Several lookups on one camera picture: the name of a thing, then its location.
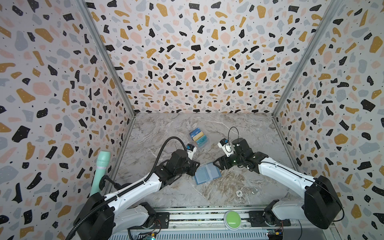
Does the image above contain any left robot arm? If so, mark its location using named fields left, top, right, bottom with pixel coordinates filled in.
left=66, top=149, right=200, bottom=240

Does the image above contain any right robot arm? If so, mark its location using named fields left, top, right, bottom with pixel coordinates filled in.
left=213, top=138, right=343, bottom=230

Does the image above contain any white poker chip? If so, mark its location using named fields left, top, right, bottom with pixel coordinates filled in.
left=236, top=190, right=243, bottom=198

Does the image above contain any green push button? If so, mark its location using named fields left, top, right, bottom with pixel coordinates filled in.
left=224, top=210, right=242, bottom=231

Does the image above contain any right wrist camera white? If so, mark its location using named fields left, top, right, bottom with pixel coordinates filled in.
left=218, top=138, right=234, bottom=157

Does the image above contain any left black corrugated cable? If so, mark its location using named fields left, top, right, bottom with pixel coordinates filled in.
left=64, top=136, right=188, bottom=240

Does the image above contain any mint green cylinder handle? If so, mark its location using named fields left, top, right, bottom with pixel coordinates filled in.
left=90, top=151, right=111, bottom=196

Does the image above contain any aluminium front rail frame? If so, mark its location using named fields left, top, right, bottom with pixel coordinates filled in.
left=111, top=206, right=340, bottom=240

